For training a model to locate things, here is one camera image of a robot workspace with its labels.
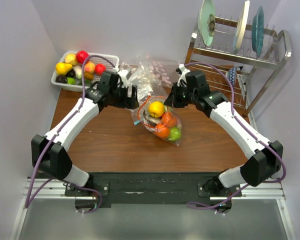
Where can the small orange tangerine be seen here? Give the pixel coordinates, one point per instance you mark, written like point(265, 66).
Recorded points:
point(162, 131)

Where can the blue zigzag bowl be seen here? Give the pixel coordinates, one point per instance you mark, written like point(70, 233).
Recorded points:
point(232, 75)

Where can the brown kiwi potato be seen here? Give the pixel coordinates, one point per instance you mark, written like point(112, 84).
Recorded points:
point(89, 76)

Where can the light green floral plate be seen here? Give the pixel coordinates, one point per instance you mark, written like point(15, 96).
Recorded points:
point(206, 22)

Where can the dark purple fruit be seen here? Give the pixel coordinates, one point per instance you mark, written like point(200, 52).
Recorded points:
point(61, 79)

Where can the teal plate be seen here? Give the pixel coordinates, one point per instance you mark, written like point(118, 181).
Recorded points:
point(257, 33)

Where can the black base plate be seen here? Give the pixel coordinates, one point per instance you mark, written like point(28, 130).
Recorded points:
point(196, 190)

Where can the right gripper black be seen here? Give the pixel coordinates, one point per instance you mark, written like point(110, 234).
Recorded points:
point(173, 100)

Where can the clear bag pink dots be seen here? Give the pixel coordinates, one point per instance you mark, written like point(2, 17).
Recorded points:
point(153, 76)

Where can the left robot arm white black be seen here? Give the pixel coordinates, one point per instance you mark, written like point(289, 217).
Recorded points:
point(50, 152)

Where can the clear bag white dots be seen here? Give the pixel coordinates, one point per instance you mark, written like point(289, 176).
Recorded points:
point(125, 66)

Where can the red strawberry toy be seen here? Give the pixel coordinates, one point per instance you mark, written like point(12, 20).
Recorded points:
point(99, 69)

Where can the grey toy fish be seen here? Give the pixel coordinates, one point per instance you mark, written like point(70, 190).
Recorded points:
point(149, 120)

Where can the clear bag blue zipper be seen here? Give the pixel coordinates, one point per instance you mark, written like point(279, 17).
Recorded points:
point(134, 115)

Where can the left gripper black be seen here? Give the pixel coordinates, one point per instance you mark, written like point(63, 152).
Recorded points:
point(129, 102)

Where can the white garlic toy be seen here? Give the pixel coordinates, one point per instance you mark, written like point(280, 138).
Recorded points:
point(78, 71)

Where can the peach toy fruit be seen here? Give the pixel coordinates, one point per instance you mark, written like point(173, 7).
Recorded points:
point(89, 67)

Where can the yellow lemon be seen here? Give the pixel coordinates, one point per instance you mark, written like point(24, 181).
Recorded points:
point(156, 109)

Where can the cream blue rimmed plate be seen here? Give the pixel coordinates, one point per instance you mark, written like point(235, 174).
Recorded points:
point(241, 27)

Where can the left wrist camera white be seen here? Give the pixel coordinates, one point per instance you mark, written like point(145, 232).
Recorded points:
point(124, 76)

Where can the yellow pear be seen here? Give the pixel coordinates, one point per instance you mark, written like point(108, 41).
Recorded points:
point(63, 68)

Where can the orange toy pumpkin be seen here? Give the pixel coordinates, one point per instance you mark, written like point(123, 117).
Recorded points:
point(169, 119)

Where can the green apple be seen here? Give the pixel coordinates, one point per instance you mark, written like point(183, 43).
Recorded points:
point(175, 134)

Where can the clear bag orange zipper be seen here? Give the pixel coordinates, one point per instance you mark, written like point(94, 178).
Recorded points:
point(144, 107)

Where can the steel dish rack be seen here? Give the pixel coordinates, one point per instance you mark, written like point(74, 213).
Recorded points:
point(275, 54)

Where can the aluminium rail frame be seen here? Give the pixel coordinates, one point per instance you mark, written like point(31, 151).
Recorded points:
point(261, 214)

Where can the white plastic fruit basket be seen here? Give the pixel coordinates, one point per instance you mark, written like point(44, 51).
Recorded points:
point(110, 61)

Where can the red apple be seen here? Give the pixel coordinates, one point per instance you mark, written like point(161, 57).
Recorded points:
point(81, 56)

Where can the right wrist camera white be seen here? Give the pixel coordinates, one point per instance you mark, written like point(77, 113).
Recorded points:
point(182, 71)

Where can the pale yellow apple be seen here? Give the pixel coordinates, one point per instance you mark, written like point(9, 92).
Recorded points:
point(71, 58)

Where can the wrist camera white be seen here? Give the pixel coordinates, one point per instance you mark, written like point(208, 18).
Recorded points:
point(124, 76)
point(182, 71)

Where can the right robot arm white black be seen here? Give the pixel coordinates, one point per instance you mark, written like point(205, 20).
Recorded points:
point(263, 156)

